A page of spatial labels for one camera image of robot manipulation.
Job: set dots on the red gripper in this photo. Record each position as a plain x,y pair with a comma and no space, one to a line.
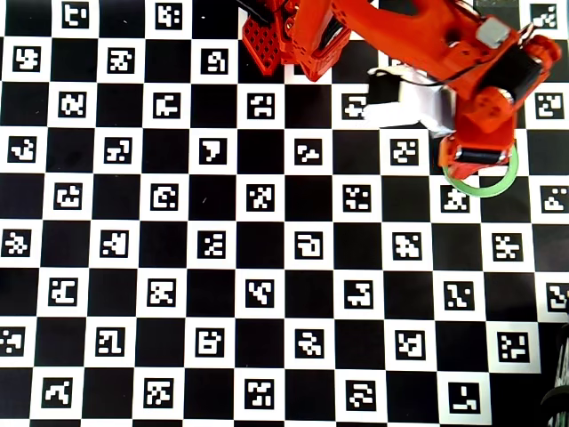
479,156

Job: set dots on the red robot arm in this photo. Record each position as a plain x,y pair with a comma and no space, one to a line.
400,35

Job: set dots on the red perforated robot base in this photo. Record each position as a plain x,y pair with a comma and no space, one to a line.
260,44

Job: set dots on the grey square pad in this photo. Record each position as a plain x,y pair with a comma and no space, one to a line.
493,32

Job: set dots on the checkerboard marker mat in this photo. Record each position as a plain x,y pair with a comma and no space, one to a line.
306,293

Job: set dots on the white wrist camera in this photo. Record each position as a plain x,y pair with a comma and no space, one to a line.
418,104

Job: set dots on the black camera stand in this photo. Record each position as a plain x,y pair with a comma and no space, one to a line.
562,378

